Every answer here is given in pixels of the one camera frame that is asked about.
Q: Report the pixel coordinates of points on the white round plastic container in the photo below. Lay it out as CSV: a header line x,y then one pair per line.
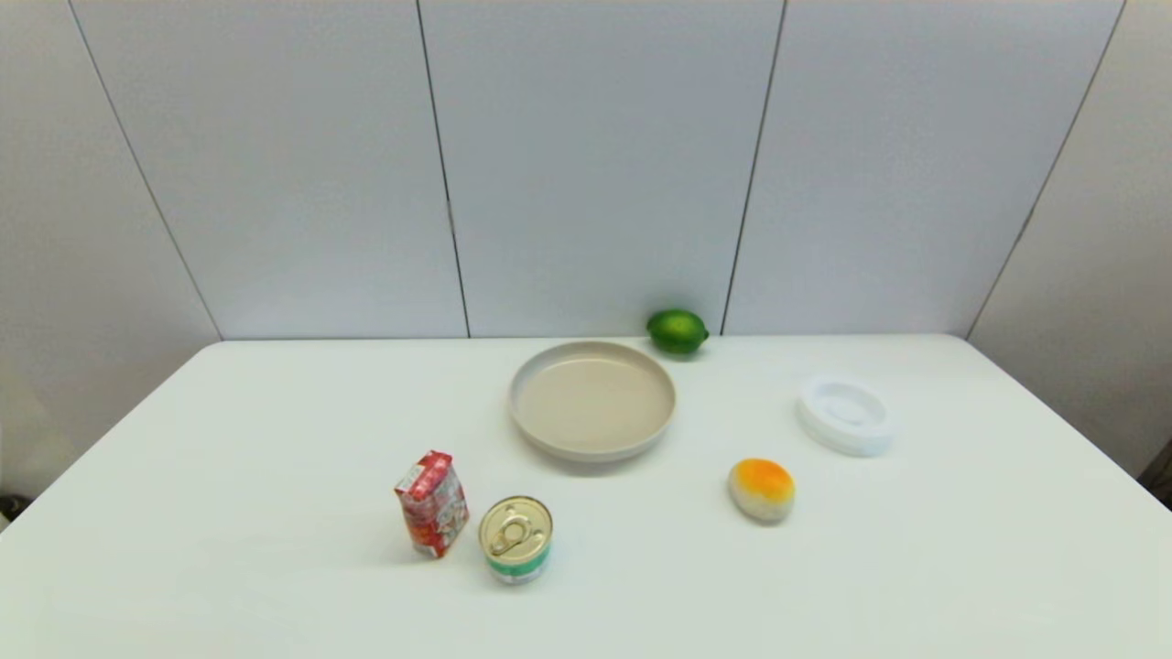
x,y
844,416

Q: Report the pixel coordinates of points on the dark object beside table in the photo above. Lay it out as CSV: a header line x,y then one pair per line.
x,y
13,509
1161,478

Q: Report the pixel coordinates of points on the beige round plate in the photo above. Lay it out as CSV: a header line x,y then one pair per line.
x,y
592,403

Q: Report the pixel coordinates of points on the red snack packet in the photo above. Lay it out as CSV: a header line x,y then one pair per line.
x,y
432,508

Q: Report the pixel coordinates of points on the orange topped white bun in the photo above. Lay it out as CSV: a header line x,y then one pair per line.
x,y
762,490

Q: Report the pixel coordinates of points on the green lime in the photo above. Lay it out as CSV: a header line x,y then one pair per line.
x,y
678,331

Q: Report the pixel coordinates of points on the green labelled tin can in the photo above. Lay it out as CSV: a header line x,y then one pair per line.
x,y
515,540

